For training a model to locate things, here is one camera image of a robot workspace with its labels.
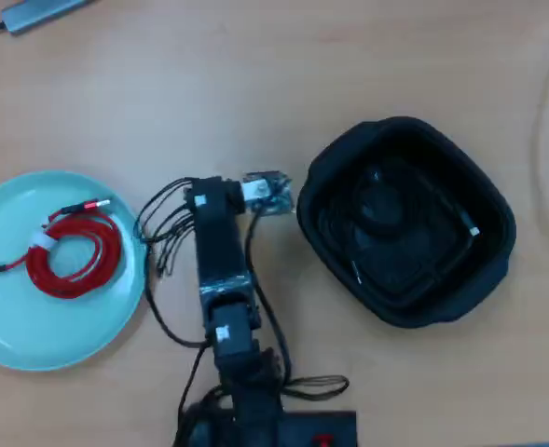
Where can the grey USB hub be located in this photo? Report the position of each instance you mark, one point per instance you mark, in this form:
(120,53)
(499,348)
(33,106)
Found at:
(41,14)

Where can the black square bowl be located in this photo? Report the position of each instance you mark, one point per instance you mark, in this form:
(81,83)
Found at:
(395,298)

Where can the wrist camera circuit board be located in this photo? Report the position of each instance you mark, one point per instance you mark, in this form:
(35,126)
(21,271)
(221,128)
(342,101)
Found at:
(267,193)

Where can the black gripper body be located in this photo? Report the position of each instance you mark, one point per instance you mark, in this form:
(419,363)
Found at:
(218,198)

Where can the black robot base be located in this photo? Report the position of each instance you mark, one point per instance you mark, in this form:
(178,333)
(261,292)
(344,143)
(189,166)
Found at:
(302,430)

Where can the light green round plate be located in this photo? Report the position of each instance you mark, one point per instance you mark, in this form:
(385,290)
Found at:
(22,330)

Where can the red base switch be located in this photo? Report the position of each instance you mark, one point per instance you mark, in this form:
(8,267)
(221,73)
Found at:
(324,440)

